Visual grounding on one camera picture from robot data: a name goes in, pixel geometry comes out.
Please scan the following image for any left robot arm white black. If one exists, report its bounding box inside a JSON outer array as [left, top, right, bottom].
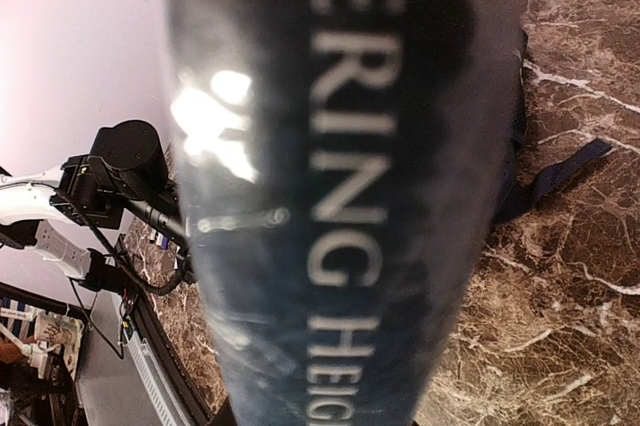
[[1, 119, 196, 296]]

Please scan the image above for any grey slotted cable duct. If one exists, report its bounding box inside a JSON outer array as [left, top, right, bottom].
[[128, 334, 185, 426]]

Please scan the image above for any dark blue hardcover book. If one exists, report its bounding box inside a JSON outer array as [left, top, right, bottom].
[[166, 0, 521, 425]]

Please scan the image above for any purple tip white marker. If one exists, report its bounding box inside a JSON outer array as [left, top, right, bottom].
[[149, 230, 171, 251]]

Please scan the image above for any navy blue student backpack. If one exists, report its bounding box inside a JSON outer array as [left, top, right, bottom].
[[492, 29, 612, 226]]

